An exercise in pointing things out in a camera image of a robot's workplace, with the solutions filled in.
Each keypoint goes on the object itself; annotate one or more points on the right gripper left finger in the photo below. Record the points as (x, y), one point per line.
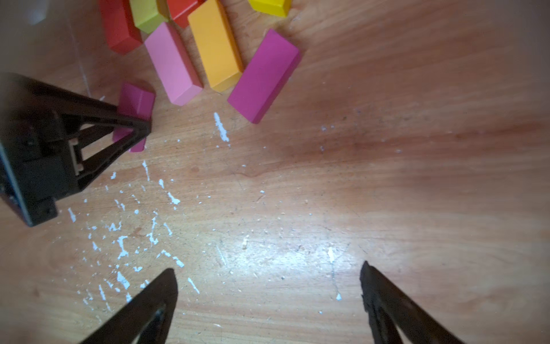
(146, 318)

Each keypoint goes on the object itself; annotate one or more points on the yellow-green block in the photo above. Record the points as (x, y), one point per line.
(149, 14)

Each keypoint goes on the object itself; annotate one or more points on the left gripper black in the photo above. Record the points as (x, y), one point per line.
(41, 161)

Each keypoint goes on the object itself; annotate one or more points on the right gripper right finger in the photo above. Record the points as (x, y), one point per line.
(392, 312)

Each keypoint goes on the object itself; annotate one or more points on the pink long block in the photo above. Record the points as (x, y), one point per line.
(173, 65)

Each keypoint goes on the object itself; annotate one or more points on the red-orange small block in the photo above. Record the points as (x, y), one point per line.
(180, 10)

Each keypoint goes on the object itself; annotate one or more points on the orange long block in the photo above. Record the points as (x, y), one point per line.
(216, 44)

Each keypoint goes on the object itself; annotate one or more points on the small magenta block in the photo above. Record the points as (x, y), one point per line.
(134, 102)

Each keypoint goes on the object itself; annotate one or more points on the small red block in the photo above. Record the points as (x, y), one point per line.
(120, 31)

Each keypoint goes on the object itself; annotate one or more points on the long yellow block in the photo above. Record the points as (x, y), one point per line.
(278, 8)

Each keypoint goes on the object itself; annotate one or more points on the magenta long block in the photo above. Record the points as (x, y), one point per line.
(264, 77)

